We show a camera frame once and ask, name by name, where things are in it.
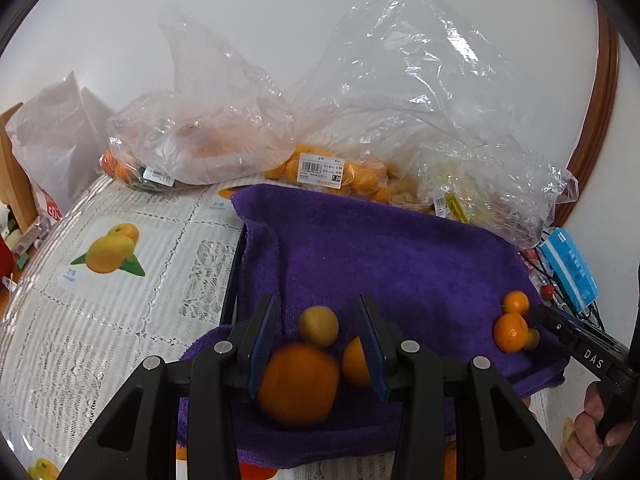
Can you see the small green fruit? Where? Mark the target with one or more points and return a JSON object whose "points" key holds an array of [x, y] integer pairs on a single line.
{"points": [[318, 325], [532, 340]]}

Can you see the clear bag of red fruit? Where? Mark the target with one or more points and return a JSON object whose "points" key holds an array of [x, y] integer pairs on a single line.
{"points": [[531, 259]]}

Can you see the black tray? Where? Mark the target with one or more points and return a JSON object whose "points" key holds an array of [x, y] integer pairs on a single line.
{"points": [[232, 290]]}

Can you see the orange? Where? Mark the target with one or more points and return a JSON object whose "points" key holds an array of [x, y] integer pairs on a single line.
{"points": [[297, 385], [356, 365], [516, 302], [510, 332]]}

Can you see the person's right hand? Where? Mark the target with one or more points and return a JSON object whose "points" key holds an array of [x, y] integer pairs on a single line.
{"points": [[590, 425]]}

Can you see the blue tissue box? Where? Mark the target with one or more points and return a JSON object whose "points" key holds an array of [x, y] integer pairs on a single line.
{"points": [[570, 270]]}

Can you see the red paper bag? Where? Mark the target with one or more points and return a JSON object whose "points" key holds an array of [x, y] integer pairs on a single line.
{"points": [[5, 260]]}

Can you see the red cherry tomato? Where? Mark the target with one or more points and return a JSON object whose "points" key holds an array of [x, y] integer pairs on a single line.
{"points": [[548, 289]]}

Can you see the brown wooden door frame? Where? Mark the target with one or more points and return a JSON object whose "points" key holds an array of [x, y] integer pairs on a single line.
{"points": [[595, 110]]}

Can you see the purple towel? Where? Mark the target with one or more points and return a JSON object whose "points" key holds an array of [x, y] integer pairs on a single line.
{"points": [[375, 260]]}

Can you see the clear bag of oranges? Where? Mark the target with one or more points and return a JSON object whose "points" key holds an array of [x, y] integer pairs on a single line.
{"points": [[360, 175]]}

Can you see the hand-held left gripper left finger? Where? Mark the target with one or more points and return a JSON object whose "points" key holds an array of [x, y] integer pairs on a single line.
{"points": [[260, 355]]}

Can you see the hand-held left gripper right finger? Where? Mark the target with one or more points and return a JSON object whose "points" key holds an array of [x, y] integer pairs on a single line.
{"points": [[375, 360]]}

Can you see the clear bag with red fruit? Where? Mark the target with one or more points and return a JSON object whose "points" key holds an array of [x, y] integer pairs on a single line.
{"points": [[210, 150]]}

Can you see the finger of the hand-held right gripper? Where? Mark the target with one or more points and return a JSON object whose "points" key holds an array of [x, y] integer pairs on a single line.
{"points": [[635, 310], [585, 352]]}

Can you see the clear bag of yellow fruit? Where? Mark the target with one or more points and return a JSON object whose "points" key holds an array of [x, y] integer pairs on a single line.
{"points": [[475, 195]]}

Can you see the white plastic bag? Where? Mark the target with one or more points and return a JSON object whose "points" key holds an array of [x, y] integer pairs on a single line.
{"points": [[55, 130]]}

